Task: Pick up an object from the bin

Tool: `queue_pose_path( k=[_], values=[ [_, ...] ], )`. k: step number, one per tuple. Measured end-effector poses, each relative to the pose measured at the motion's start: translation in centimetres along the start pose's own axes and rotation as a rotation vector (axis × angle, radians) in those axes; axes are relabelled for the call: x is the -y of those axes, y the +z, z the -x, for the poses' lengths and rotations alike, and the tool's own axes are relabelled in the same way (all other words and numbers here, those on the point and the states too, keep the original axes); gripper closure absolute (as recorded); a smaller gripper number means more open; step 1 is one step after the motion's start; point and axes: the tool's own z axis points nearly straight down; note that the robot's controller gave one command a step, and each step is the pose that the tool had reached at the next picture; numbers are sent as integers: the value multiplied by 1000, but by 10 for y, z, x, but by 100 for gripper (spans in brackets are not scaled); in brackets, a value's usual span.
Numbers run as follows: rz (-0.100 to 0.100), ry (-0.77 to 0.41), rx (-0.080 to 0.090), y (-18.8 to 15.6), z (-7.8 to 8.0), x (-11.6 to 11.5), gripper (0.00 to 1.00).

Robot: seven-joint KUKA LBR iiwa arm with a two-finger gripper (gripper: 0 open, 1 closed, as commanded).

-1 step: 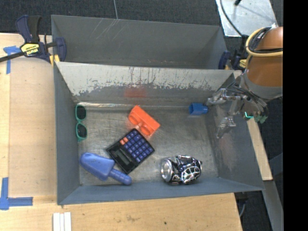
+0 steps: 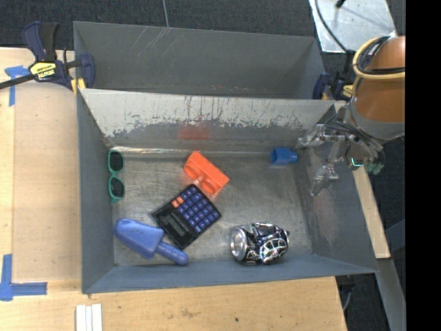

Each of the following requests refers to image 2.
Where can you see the grey metal bin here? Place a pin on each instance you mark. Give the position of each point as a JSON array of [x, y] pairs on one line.
[[248, 202]]

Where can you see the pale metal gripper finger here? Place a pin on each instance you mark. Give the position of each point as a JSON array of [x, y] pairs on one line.
[[324, 178], [318, 137]]

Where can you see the black calculator with blue keys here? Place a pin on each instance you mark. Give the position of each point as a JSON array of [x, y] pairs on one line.
[[187, 216]]

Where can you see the green sunglasses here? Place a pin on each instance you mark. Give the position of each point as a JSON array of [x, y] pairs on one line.
[[116, 176]]

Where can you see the blue toy trowel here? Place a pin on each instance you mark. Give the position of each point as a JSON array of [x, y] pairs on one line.
[[141, 236]]

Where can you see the crushed drink can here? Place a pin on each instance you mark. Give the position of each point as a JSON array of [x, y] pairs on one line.
[[260, 243]]

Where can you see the small blue block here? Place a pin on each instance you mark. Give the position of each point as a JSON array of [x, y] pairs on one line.
[[282, 156]]

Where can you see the orange toy brick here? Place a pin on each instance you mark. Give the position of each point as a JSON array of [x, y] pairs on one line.
[[206, 172]]

